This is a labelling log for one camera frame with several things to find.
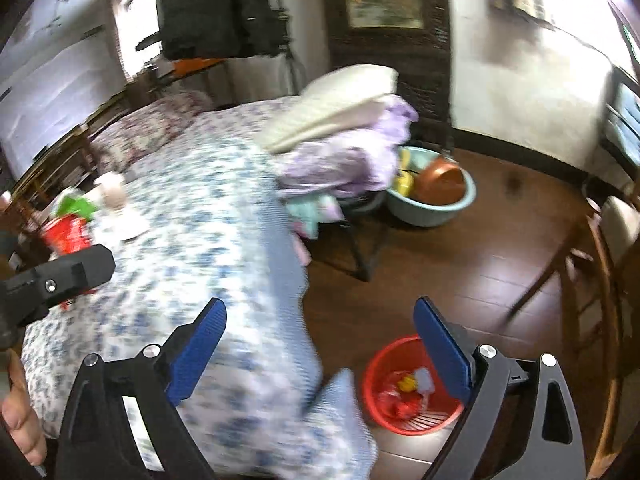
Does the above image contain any green tea carton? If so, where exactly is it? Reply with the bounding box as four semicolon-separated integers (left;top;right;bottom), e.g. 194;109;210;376
51;188;100;221

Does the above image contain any person's left hand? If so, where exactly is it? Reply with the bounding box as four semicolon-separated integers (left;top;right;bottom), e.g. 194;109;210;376
1;350;47;466

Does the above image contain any red snack wrapper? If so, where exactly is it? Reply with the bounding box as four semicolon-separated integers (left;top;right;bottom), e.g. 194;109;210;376
42;214;92;256

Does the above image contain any red plastic waste basket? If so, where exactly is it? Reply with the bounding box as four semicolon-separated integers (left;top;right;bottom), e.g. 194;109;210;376
361;335;463;437

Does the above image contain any white paper cup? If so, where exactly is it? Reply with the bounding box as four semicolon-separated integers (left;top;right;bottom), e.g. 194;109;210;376
96;171;127;210

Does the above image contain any wooden bedside chair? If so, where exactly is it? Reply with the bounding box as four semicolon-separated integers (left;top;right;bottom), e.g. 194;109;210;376
1;125;99;236

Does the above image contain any teal plastic wash basin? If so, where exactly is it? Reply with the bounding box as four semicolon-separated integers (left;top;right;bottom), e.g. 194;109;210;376
386;146;476;228

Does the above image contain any pink floral rolled quilt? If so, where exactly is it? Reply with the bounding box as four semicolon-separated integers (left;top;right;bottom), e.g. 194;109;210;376
90;90;213;174

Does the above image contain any black folding stool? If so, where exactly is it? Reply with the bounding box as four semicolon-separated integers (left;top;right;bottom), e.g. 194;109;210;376
307;191;390;283

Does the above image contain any copper coloured pan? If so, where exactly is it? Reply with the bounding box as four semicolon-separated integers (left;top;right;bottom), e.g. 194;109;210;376
411;155;466;206

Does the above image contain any blue floral bed sheet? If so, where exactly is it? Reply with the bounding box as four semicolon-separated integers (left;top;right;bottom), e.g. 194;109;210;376
19;135;380;480

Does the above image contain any yellow item in basin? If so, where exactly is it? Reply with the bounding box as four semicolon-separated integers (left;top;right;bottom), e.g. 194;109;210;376
393;148;413;197

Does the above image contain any purple floral folded bedding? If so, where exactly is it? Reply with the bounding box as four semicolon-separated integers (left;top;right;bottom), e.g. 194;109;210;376
274;96;419;240

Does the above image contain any purple floral bed sheet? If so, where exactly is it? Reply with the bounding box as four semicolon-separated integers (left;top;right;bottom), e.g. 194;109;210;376
120;96;300;179

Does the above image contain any white quilted pillow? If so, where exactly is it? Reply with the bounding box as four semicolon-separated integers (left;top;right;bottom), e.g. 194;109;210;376
255;64;398;154

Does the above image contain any black jacket on rack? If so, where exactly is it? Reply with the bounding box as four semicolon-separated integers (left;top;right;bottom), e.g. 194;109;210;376
136;0;286;61

